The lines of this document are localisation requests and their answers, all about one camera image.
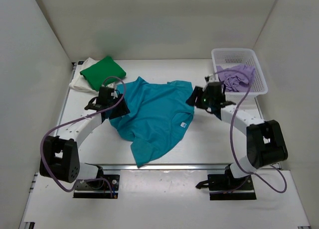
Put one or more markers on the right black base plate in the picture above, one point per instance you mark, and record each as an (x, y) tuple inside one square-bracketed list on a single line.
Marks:
[(222, 188)]

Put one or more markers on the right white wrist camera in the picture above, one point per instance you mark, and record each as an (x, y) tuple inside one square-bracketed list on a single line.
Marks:
[(211, 78)]

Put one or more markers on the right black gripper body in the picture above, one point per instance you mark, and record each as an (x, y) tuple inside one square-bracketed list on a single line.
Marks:
[(207, 101)]

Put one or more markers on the teal t-shirt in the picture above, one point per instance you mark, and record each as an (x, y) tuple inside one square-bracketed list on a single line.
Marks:
[(158, 120)]

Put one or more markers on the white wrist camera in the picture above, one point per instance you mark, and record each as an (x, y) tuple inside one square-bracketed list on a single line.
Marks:
[(211, 78), (109, 86)]

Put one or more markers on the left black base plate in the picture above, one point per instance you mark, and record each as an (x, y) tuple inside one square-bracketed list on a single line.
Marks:
[(107, 187)]

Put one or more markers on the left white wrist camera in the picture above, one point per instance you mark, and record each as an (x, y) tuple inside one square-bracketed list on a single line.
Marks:
[(109, 86)]

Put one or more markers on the crumpled lilac t-shirt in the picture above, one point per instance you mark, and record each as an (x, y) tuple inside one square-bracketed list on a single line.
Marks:
[(237, 79)]

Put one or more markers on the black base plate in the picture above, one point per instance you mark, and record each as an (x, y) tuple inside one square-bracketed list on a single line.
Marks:
[(222, 188), (107, 187)]

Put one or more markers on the folded white t-shirt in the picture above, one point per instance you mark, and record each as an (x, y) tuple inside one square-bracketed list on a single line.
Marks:
[(79, 83)]

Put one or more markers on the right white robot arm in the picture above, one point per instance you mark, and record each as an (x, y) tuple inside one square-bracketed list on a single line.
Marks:
[(265, 144)]

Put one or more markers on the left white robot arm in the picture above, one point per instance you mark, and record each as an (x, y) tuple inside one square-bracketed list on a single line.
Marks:
[(60, 154)]

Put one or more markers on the folded green t-shirt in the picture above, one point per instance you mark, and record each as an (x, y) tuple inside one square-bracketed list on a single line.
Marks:
[(100, 73)]

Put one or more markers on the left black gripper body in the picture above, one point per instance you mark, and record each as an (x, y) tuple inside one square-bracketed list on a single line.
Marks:
[(111, 102)]

